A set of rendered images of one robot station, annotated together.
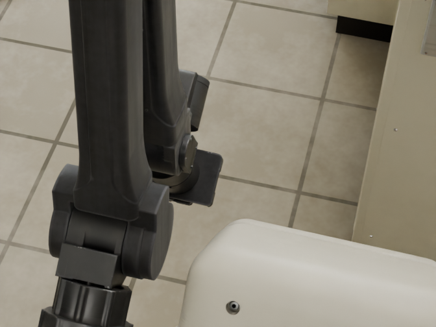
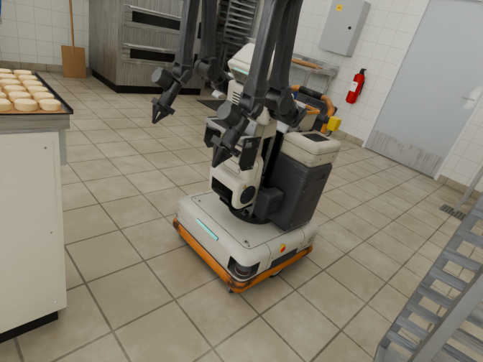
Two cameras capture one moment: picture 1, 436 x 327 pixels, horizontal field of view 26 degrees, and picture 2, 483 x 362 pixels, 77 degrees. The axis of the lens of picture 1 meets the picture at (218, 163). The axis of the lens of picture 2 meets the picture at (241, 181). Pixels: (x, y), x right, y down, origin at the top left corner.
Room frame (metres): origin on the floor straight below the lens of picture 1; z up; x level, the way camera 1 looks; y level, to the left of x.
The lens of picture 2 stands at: (1.58, 0.56, 1.23)
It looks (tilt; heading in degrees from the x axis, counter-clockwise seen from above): 27 degrees down; 205
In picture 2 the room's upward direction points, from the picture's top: 15 degrees clockwise
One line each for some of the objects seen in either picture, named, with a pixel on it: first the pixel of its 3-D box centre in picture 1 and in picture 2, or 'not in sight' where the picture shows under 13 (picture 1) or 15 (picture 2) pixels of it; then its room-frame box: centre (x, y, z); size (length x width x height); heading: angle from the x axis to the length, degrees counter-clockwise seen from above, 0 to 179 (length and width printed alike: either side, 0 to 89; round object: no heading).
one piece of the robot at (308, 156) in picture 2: not in sight; (275, 161); (0.05, 0.01, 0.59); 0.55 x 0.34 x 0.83; 75
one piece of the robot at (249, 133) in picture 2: not in sight; (233, 136); (0.42, -0.10, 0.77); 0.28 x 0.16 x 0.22; 75
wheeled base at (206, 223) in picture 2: not in sight; (246, 225); (0.14, -0.02, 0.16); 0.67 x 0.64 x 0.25; 165
